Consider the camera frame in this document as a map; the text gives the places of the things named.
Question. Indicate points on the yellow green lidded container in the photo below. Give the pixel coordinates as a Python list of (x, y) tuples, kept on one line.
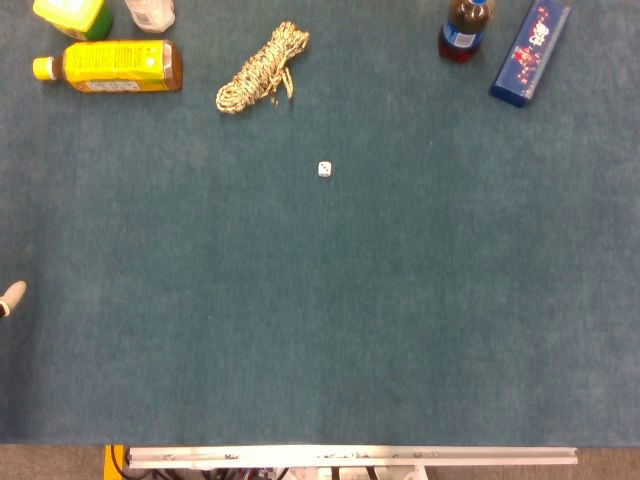
[(75, 17)]

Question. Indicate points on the clear white label bottle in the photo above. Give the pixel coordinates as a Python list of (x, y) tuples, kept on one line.
[(151, 14)]

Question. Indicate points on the dark cola bottle blue label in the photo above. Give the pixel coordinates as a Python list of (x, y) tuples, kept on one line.
[(464, 31)]

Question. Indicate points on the small white die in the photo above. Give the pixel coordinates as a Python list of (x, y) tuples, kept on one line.
[(324, 169)]

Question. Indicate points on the teal felt table mat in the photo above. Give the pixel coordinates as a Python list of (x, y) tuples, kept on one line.
[(320, 250)]

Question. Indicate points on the aluminium profile rail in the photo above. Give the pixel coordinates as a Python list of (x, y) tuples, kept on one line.
[(350, 456)]

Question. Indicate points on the yellow label tea bottle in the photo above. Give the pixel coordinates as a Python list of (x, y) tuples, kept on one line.
[(117, 65)]

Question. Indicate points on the blue rectangular printed box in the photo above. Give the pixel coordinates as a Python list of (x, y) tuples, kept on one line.
[(531, 54)]

